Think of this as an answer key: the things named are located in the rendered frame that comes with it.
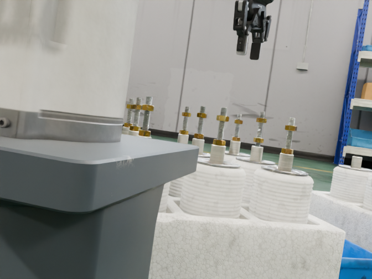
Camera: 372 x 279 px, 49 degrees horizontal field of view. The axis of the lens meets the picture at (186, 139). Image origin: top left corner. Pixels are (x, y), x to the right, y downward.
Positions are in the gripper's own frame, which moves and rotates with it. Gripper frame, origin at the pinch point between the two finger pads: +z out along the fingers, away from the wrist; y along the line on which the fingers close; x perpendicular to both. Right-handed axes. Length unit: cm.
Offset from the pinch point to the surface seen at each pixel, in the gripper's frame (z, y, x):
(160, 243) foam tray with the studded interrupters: 32, -38, -10
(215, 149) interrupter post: 19.1, -26.5, -9.8
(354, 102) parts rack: -10, 405, 62
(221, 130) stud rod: 16.2, -25.7, -9.9
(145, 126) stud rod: 16.8, -34.4, -1.9
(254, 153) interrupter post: 20.3, -9.9, -9.1
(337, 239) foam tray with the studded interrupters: 29.9, -17.7, -27.8
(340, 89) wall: -27, 473, 96
